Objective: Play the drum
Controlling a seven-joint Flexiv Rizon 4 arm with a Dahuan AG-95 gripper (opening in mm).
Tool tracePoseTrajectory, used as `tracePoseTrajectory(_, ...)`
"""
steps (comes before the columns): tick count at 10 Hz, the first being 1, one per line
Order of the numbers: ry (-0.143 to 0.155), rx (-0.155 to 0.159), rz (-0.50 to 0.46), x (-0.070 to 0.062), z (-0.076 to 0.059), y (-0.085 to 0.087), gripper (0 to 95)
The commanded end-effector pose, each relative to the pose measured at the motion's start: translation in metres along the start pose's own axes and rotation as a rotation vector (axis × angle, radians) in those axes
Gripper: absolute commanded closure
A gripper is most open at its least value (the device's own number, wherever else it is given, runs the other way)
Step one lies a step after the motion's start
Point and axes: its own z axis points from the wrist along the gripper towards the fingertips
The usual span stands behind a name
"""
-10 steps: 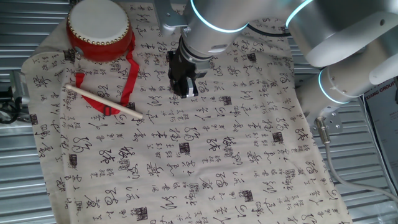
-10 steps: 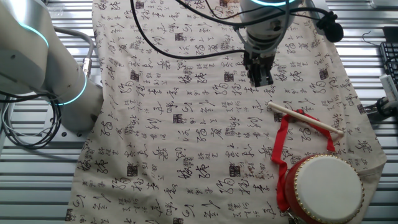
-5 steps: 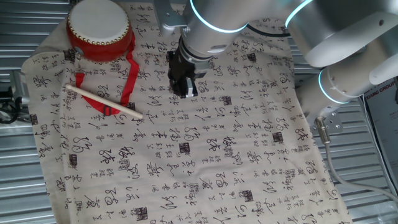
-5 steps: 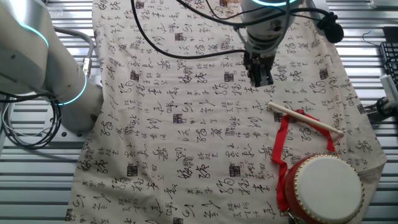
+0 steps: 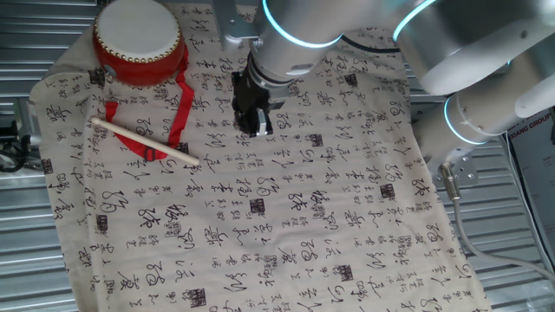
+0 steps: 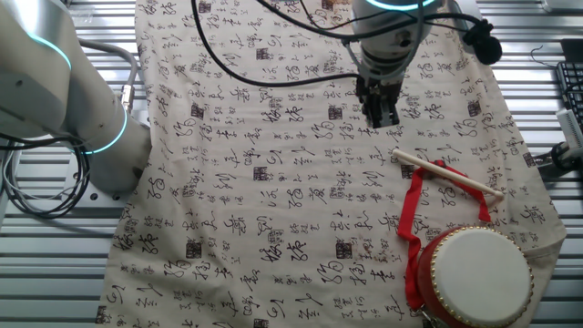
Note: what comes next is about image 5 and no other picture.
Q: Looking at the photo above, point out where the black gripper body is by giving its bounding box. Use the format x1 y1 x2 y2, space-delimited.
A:
230 54 273 117

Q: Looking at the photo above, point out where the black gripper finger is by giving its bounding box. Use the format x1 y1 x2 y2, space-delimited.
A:
254 107 275 139
235 110 258 135

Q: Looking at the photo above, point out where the light wooden drumstick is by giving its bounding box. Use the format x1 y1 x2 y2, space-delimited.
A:
89 116 201 166

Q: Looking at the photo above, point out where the red drum with white head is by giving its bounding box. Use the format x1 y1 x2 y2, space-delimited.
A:
92 0 189 88

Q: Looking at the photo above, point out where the beige calligraphy print cloth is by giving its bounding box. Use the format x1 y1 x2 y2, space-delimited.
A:
29 2 493 312

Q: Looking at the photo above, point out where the small grey white box device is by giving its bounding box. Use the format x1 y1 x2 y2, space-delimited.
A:
14 98 42 147

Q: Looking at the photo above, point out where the white printed cardboard box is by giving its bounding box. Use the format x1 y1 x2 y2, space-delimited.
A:
505 107 555 261

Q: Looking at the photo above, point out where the red fabric drum strap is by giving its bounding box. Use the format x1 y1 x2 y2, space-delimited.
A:
103 44 196 163

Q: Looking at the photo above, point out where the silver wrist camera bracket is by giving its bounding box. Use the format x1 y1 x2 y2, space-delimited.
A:
212 0 263 54

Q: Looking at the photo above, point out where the black cable to gripper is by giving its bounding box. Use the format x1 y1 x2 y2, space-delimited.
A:
341 36 401 55

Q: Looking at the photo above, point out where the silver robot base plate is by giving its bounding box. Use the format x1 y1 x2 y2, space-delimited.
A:
428 146 480 190

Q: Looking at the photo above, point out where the grey cable with metal connector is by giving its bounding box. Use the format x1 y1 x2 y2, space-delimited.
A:
437 163 555 283

